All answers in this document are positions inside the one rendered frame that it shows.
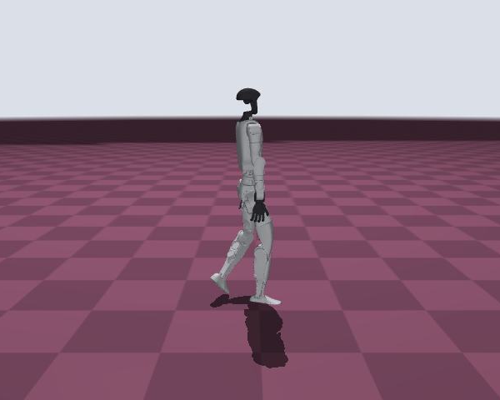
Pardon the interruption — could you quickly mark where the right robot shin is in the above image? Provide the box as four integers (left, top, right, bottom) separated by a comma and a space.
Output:
254, 248, 273, 299

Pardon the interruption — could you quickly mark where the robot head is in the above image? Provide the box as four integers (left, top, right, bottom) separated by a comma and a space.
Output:
236, 88, 260, 122

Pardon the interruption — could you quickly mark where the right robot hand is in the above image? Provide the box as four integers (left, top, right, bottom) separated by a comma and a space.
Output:
250, 192, 269, 223

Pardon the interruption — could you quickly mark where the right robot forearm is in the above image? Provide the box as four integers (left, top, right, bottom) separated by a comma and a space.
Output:
252, 157, 265, 200

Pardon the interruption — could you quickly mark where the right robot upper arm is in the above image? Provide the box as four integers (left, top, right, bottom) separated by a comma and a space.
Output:
246, 122, 266, 166

